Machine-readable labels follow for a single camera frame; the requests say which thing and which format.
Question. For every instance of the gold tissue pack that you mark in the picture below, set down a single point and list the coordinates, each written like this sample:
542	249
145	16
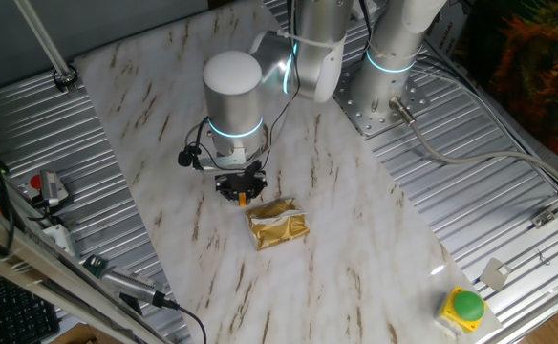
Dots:
279	229

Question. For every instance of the orange green patterned cloth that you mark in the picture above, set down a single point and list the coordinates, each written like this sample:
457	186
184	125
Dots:
537	71

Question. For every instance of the silver finned camera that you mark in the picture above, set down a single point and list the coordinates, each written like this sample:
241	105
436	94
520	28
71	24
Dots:
131	283

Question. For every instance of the silver corner bracket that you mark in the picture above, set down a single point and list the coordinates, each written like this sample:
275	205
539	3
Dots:
544	219

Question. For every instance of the white printed board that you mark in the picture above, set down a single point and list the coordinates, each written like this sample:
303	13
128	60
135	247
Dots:
444	28

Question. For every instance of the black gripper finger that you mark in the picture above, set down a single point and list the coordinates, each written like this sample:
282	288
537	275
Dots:
256	193
229	195

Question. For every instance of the black keyboard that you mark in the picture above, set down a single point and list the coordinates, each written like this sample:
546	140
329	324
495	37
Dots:
11	310

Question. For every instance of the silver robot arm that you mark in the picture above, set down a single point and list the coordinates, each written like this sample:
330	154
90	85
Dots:
233	100

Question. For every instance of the thin aluminium frame post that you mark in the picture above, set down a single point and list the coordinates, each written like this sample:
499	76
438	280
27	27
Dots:
64	76

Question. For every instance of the white marble pattern mat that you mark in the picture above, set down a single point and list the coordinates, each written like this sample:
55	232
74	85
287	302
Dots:
355	215

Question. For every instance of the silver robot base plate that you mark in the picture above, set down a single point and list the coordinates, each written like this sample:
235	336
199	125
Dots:
379	124

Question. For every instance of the grey red emergency stop button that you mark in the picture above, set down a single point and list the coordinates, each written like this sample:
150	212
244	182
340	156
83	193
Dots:
35	181

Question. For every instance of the small grey metal plate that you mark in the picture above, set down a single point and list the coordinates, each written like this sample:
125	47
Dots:
495	274

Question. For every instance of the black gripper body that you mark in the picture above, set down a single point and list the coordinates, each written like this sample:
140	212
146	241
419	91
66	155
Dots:
241	182

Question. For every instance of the yellow box green button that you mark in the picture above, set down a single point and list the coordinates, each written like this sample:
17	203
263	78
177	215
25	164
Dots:
467	308

